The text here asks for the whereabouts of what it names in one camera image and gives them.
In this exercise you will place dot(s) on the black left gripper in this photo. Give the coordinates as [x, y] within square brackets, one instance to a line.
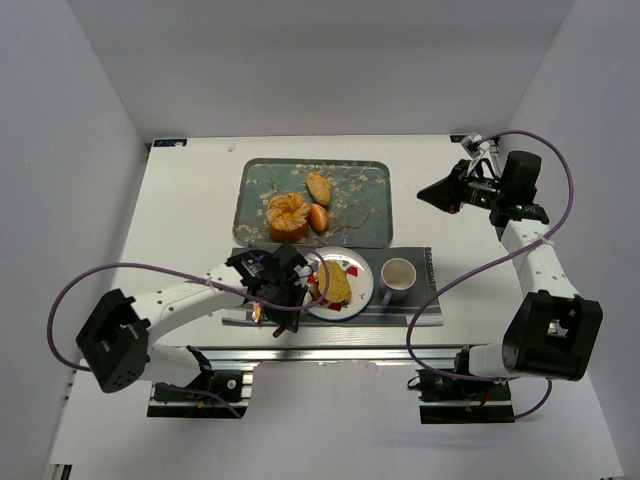
[279, 304]

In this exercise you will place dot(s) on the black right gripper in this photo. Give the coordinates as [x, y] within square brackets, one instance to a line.
[460, 191]

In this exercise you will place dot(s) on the sliced bread piece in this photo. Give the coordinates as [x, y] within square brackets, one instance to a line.
[333, 282]

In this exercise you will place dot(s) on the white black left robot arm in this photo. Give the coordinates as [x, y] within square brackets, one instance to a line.
[121, 340]

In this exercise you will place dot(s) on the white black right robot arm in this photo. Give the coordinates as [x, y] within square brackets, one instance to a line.
[553, 333]

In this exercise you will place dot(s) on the oval bread roll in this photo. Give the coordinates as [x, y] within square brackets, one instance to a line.
[319, 188]

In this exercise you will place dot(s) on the iridescent fork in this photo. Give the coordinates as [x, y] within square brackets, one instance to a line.
[258, 314]

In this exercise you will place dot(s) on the strawberry pattern white plate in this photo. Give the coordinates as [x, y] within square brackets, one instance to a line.
[357, 274]

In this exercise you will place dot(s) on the floral teal serving tray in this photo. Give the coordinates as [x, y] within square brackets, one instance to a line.
[360, 211]

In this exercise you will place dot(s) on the small round bun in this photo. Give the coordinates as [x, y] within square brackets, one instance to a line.
[318, 218]

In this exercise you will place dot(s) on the peeled orange mandarin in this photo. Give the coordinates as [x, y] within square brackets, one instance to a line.
[287, 217]

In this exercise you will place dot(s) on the lavender mug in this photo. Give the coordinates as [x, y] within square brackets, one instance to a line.
[397, 278]

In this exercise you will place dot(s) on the blue label left corner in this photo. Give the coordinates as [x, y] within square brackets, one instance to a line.
[169, 143]

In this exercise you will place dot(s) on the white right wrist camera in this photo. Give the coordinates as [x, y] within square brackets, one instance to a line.
[473, 145]

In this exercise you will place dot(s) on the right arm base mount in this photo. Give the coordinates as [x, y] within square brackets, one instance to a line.
[446, 401]

